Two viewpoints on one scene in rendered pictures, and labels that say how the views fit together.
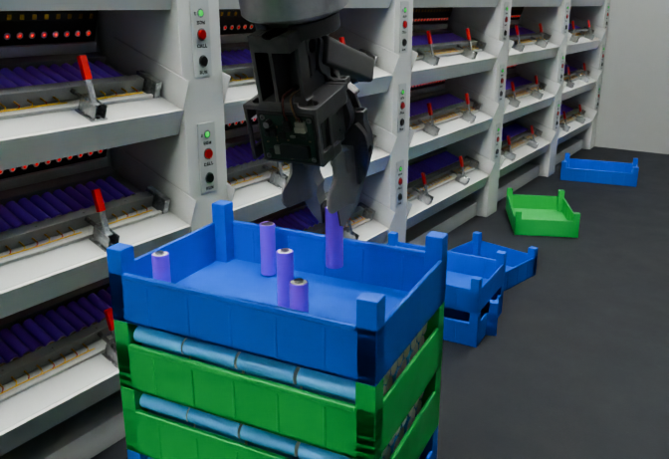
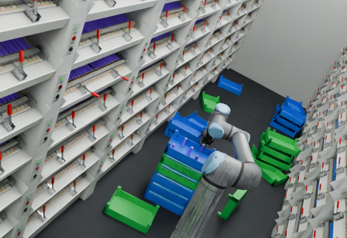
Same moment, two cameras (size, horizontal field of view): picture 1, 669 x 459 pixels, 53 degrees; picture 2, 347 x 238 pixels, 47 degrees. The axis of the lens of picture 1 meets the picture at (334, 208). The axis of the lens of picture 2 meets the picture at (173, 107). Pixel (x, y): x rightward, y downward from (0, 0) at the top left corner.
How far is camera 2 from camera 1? 2.04 m
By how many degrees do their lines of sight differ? 22
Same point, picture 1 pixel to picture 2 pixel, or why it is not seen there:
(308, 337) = (198, 164)
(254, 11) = not seen: hidden behind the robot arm
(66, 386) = (123, 150)
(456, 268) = (191, 126)
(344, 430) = (198, 177)
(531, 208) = (207, 99)
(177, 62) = (162, 85)
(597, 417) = not seen: hidden behind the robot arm
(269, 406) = (187, 171)
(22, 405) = (118, 154)
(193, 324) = (179, 157)
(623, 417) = not seen: hidden behind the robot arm
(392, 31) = (196, 61)
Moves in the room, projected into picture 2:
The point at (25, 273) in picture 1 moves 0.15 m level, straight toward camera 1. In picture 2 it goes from (129, 130) to (141, 144)
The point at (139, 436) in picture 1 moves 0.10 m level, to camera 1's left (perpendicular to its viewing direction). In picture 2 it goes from (159, 169) to (144, 167)
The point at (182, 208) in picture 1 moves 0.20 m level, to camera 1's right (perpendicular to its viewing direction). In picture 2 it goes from (150, 113) to (174, 120)
